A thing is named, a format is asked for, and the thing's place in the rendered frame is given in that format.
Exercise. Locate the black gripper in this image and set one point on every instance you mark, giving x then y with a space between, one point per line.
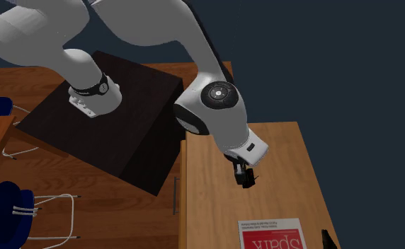
244 177

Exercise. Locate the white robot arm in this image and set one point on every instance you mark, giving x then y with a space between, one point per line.
161 24

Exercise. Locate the red and white book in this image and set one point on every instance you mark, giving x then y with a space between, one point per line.
275 238

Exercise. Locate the black pointed object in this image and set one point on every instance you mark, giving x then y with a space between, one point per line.
327 241

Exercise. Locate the dark robot stand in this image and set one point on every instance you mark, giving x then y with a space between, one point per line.
133 113

